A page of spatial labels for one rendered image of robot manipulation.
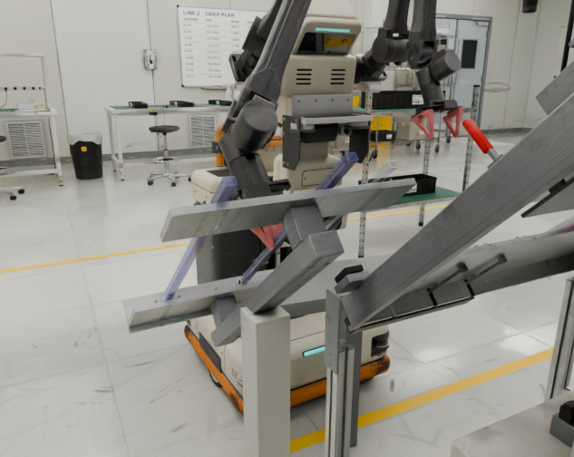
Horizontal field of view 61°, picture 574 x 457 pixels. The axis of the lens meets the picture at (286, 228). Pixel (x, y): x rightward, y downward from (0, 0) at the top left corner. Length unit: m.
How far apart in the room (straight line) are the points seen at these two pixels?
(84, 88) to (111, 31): 0.84
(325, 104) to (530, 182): 1.00
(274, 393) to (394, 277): 0.28
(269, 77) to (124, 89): 6.59
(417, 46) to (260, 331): 1.01
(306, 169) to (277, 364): 0.89
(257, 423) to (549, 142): 0.58
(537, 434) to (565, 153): 0.48
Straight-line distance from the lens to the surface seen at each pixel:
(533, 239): 1.09
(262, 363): 0.78
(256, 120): 0.75
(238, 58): 1.49
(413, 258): 0.80
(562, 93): 0.66
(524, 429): 0.92
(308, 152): 1.60
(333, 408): 1.08
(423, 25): 1.52
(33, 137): 7.39
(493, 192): 0.67
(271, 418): 0.85
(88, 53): 7.39
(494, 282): 1.25
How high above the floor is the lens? 1.16
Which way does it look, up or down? 17 degrees down
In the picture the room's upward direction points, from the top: straight up
